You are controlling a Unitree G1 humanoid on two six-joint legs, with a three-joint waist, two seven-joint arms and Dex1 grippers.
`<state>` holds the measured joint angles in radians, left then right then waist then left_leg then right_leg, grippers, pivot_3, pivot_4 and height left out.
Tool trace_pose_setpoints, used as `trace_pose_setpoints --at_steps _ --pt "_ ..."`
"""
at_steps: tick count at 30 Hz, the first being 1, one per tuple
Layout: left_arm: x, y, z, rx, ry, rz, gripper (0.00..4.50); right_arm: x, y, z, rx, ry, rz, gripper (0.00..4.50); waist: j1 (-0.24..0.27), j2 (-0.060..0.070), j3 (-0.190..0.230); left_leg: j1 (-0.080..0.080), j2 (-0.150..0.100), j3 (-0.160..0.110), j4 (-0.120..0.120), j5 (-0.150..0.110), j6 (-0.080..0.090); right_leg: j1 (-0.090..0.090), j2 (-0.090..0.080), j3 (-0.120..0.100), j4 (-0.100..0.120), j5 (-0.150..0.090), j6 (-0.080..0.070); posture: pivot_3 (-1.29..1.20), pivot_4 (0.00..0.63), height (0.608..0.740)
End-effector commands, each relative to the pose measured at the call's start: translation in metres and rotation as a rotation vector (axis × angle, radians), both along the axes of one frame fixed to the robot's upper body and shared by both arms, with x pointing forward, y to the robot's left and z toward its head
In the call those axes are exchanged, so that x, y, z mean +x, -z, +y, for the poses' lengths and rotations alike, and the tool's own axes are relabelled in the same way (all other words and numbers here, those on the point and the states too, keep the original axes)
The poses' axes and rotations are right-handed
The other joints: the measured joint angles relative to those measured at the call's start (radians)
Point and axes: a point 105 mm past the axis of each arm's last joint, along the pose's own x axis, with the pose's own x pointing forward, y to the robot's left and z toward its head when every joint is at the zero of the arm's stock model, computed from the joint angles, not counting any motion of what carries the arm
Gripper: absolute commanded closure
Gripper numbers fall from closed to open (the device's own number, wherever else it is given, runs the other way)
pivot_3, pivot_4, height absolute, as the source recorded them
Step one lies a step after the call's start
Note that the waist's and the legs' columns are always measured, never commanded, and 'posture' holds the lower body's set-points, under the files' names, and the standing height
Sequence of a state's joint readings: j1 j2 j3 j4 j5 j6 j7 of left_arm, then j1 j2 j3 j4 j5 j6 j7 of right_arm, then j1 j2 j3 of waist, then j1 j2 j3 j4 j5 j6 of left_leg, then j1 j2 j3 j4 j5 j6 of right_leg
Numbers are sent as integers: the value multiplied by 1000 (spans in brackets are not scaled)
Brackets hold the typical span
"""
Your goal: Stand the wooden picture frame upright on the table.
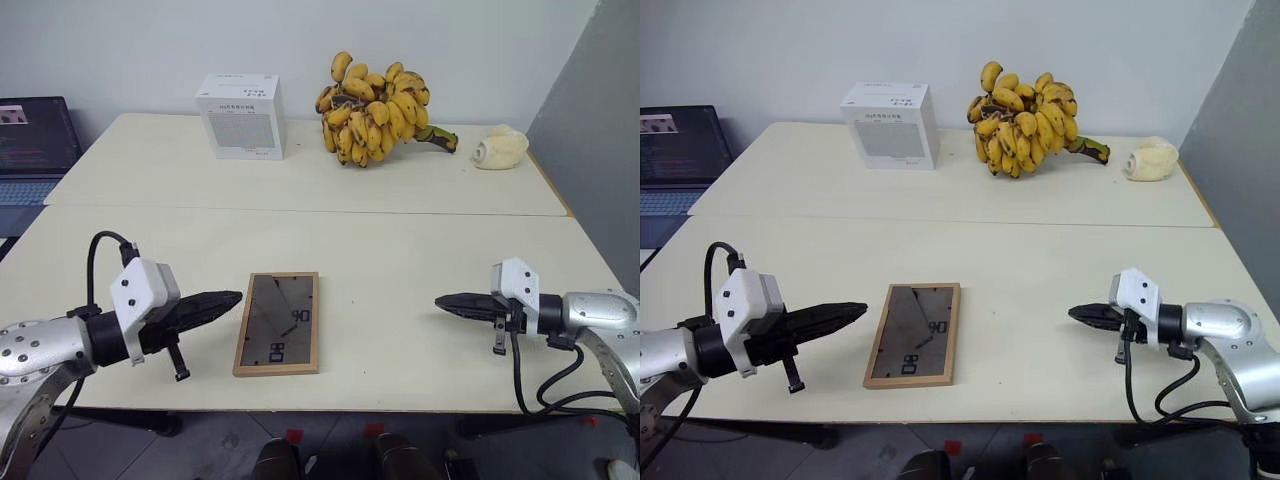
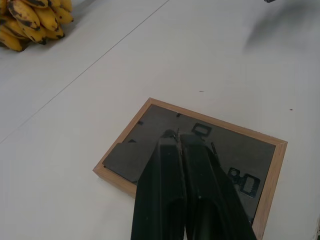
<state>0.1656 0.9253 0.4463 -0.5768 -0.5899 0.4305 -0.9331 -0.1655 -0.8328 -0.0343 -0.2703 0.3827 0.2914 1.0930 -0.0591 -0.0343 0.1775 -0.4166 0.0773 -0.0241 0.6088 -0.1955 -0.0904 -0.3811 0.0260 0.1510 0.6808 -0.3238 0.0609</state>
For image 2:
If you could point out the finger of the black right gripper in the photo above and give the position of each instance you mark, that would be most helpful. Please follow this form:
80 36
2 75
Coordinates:
270 1

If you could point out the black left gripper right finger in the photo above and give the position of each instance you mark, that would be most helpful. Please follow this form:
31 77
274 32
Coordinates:
207 190

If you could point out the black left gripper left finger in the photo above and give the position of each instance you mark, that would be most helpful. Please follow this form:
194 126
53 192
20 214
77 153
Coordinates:
160 190

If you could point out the wooden picture frame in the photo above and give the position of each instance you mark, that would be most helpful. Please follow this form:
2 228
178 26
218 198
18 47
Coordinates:
250 152

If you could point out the bunch of spotted yellow bananas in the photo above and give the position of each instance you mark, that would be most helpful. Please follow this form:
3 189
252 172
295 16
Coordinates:
27 20

